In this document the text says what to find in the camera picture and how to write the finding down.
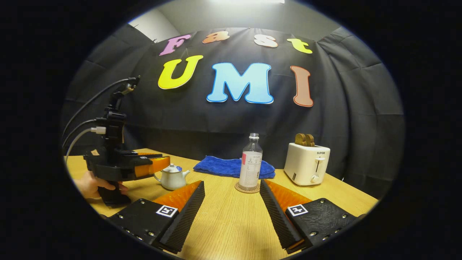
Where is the ceiling light panel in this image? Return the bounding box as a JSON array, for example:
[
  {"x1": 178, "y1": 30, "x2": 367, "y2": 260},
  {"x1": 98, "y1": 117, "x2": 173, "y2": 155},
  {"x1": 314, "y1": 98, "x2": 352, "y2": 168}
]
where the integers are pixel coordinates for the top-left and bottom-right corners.
[{"x1": 211, "y1": 0, "x2": 286, "y2": 5}]

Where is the round wooden coaster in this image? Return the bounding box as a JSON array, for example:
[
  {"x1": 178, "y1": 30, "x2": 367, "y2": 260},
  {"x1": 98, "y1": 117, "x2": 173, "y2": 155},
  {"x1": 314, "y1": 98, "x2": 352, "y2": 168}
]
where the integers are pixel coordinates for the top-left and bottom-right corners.
[{"x1": 235, "y1": 182, "x2": 261, "y2": 194}]

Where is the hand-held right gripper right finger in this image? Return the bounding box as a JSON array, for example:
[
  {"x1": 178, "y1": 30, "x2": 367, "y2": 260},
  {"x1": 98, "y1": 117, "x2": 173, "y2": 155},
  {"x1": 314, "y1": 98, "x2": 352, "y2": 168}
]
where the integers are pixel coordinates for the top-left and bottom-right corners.
[{"x1": 260, "y1": 179, "x2": 367, "y2": 254}]

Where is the white toaster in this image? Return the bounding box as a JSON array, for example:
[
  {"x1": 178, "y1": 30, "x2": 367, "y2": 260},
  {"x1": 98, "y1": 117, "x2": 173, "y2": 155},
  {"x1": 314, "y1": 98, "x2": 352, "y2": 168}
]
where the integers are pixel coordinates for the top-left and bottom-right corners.
[{"x1": 284, "y1": 143, "x2": 331, "y2": 186}]

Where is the blue towel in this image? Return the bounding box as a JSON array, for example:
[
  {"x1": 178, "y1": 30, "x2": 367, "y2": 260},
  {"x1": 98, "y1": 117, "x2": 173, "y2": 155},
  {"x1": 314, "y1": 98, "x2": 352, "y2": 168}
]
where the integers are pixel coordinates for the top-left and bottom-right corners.
[{"x1": 193, "y1": 155, "x2": 275, "y2": 179}]

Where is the black backdrop cloth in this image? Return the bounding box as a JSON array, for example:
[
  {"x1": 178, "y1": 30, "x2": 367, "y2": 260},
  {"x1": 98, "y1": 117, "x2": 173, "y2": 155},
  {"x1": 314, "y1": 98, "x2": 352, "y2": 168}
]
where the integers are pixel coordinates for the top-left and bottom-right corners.
[{"x1": 61, "y1": 27, "x2": 405, "y2": 199}]

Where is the clear plastic water bottle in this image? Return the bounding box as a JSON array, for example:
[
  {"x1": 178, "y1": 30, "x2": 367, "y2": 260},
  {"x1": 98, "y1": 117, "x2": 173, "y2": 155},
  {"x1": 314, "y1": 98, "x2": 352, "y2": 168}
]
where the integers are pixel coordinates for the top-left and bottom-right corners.
[{"x1": 238, "y1": 133, "x2": 263, "y2": 191}]

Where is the grey cable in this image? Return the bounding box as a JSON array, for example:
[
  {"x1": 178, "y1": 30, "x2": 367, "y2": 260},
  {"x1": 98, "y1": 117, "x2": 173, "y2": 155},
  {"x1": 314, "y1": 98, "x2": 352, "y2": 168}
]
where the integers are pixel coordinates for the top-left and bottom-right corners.
[{"x1": 64, "y1": 126, "x2": 107, "y2": 163}]

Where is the white ceramic teacup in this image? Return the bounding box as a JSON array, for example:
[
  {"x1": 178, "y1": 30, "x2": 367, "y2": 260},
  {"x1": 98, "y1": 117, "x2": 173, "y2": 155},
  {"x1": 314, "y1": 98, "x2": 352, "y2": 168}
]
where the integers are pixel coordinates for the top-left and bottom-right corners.
[{"x1": 154, "y1": 164, "x2": 191, "y2": 191}]

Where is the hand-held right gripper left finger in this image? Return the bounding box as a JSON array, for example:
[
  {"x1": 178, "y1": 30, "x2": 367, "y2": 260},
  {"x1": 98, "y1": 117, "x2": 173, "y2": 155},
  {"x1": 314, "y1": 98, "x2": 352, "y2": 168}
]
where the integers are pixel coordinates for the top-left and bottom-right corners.
[{"x1": 106, "y1": 181, "x2": 205, "y2": 254}]

